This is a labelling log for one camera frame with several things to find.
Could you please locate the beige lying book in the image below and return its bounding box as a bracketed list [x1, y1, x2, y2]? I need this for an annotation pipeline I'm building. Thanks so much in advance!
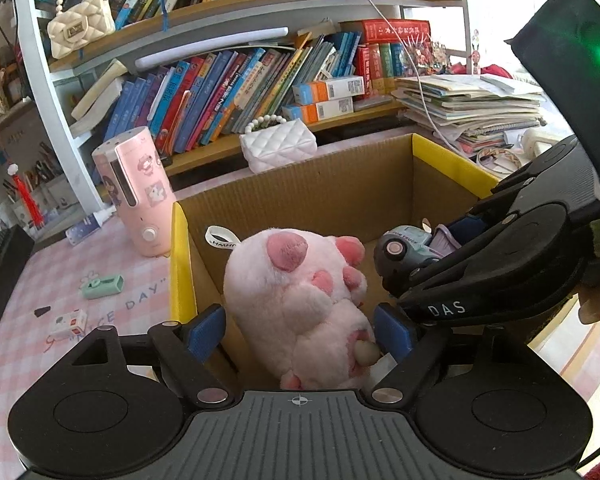
[70, 59, 126, 136]

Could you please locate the colourful figurine cluster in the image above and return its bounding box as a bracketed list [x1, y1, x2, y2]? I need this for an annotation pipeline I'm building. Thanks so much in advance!
[402, 35, 481, 78]

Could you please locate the person's right hand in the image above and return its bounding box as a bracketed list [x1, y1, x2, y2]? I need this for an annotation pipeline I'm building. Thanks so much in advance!
[577, 280, 600, 341]

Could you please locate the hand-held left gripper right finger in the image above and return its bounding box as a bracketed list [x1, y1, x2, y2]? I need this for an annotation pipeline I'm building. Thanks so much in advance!
[372, 304, 531, 403]

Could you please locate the grey toy car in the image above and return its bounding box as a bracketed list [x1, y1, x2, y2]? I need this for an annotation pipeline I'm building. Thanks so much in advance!
[374, 224, 463, 281]

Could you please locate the orange and white box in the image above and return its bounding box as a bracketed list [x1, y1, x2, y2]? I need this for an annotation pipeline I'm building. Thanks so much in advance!
[281, 97, 355, 123]
[292, 75, 366, 107]

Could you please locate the row of red thick books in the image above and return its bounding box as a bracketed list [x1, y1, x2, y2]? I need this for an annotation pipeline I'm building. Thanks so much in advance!
[355, 19, 431, 98]

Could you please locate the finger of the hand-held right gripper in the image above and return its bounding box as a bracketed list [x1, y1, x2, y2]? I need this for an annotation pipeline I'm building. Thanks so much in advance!
[445, 170, 531, 256]
[397, 232, 578, 331]

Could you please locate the row of colourful books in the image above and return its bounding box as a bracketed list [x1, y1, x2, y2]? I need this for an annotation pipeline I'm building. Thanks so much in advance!
[70, 32, 363, 153]

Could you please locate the pink plush paw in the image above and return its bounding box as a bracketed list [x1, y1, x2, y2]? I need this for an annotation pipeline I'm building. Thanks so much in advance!
[205, 225, 381, 391]

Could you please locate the white bookshelf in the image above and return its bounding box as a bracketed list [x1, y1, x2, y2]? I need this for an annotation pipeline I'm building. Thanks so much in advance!
[10, 0, 473, 211]

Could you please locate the small spray bottle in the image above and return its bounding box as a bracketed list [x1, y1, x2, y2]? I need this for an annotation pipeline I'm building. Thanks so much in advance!
[66, 206, 117, 246]

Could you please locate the cluster of pens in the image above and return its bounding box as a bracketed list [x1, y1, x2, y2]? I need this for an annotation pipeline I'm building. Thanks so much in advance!
[5, 142, 81, 211]

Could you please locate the mint green correction tape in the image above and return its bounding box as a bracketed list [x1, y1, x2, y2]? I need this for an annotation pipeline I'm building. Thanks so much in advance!
[82, 274, 125, 300]

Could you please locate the yellow-edged cardboard box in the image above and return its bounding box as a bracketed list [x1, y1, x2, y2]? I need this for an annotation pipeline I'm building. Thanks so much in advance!
[170, 133, 501, 391]

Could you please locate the cream quilted handbag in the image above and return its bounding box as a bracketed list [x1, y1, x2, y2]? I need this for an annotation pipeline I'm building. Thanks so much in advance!
[46, 0, 117, 59]

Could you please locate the white and red eraser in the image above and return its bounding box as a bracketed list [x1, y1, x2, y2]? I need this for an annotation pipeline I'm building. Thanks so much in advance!
[50, 309, 88, 338]

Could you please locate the white quilted handbag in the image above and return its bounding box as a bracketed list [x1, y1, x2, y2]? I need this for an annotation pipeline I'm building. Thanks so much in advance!
[239, 115, 318, 173]

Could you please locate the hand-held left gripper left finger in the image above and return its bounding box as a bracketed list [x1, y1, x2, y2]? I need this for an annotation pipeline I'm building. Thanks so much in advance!
[72, 305, 233, 406]

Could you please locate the white light bar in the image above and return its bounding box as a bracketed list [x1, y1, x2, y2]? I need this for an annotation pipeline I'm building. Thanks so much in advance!
[135, 27, 290, 70]

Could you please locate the white device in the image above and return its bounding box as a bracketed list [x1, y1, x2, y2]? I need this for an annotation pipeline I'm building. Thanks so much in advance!
[522, 127, 571, 158]

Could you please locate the pink humidifier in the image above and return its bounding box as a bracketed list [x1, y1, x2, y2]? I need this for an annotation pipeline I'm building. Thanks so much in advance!
[91, 127, 176, 258]

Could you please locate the red tassel ornament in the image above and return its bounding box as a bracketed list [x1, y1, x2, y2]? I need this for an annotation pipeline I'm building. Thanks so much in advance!
[2, 162, 46, 228]

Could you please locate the stack of papers and notebooks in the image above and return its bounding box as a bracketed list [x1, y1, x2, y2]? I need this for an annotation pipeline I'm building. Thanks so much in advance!
[392, 74, 548, 156]

